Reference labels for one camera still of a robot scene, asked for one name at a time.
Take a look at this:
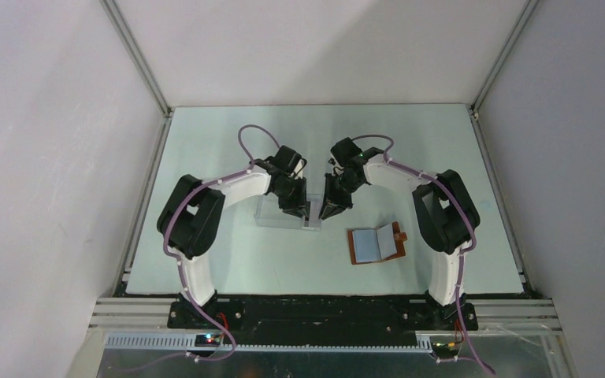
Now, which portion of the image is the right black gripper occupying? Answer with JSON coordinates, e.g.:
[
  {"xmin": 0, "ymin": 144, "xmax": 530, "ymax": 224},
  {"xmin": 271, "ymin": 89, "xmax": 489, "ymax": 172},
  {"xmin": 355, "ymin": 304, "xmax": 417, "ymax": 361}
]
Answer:
[{"xmin": 319, "ymin": 172, "xmax": 363, "ymax": 221}]

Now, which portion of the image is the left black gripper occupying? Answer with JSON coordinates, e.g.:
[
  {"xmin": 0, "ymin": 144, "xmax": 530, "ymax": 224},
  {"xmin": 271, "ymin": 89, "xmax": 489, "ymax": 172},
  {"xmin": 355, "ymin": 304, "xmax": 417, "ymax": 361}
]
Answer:
[{"xmin": 273, "ymin": 176, "xmax": 310, "ymax": 219}]

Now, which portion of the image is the clear plastic card box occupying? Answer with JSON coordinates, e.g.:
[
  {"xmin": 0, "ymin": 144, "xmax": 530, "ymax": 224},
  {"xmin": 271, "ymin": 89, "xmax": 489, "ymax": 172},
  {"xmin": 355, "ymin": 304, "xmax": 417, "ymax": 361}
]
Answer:
[{"xmin": 254, "ymin": 194, "xmax": 322, "ymax": 232}]

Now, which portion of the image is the brown leather card holder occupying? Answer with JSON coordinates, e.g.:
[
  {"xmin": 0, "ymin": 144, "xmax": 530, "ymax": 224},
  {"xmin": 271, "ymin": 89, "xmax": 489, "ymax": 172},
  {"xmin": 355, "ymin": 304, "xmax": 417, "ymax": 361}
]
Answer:
[{"xmin": 347, "ymin": 221, "xmax": 408, "ymax": 265}]

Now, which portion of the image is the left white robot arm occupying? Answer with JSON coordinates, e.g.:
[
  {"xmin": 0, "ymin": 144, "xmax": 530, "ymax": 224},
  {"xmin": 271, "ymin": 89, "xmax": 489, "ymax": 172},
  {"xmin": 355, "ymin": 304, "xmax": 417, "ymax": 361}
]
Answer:
[{"xmin": 157, "ymin": 146, "xmax": 310, "ymax": 328}]

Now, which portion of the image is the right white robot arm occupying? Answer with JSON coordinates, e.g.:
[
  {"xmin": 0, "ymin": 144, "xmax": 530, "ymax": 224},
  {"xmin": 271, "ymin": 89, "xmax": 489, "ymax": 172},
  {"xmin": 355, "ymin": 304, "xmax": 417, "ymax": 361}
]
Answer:
[{"xmin": 319, "ymin": 137, "xmax": 481, "ymax": 329}]

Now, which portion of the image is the left circuit board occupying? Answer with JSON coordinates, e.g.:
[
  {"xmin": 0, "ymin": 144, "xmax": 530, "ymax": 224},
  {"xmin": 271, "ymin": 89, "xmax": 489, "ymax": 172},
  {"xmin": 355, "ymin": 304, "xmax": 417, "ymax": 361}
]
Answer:
[{"xmin": 194, "ymin": 333, "xmax": 223, "ymax": 348}]

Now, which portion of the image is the circuit board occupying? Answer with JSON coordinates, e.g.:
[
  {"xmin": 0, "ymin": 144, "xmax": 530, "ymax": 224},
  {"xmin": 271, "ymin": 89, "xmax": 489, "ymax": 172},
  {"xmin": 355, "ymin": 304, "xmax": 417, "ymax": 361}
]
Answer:
[
  {"xmin": 432, "ymin": 341, "xmax": 463, "ymax": 351},
  {"xmin": 194, "ymin": 333, "xmax": 223, "ymax": 348}
]

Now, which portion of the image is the right circuit board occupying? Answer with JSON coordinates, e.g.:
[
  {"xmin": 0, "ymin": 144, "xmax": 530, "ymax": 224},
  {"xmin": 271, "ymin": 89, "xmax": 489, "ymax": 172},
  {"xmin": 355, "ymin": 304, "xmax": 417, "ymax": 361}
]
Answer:
[{"xmin": 432, "ymin": 341, "xmax": 463, "ymax": 351}]

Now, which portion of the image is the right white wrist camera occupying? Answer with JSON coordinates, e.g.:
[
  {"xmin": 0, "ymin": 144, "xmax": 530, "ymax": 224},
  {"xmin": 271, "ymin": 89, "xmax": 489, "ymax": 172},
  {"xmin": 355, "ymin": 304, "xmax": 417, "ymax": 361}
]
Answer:
[{"xmin": 328, "ymin": 158, "xmax": 343, "ymax": 176}]

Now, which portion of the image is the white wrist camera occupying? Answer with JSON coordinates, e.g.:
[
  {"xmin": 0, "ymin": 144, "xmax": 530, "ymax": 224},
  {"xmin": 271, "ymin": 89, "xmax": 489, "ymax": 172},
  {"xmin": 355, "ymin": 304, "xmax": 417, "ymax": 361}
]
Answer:
[
  {"xmin": 328, "ymin": 158, "xmax": 343, "ymax": 176},
  {"xmin": 291, "ymin": 157, "xmax": 307, "ymax": 179}
]

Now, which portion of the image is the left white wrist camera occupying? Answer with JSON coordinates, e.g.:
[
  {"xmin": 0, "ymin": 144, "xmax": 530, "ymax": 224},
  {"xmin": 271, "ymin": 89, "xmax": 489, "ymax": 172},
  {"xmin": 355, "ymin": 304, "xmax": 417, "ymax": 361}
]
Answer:
[{"xmin": 291, "ymin": 157, "xmax": 307, "ymax": 179}]

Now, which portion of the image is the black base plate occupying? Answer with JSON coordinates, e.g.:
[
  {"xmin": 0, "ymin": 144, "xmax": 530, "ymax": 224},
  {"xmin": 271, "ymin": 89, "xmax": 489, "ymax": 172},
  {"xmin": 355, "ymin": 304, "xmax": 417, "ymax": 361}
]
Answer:
[{"xmin": 167, "ymin": 295, "xmax": 478, "ymax": 347}]

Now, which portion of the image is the aluminium frame rail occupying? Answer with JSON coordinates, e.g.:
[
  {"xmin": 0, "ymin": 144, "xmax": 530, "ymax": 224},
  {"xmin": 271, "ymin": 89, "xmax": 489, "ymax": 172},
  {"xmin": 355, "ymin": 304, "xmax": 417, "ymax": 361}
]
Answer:
[{"xmin": 90, "ymin": 298, "xmax": 564, "ymax": 354}]

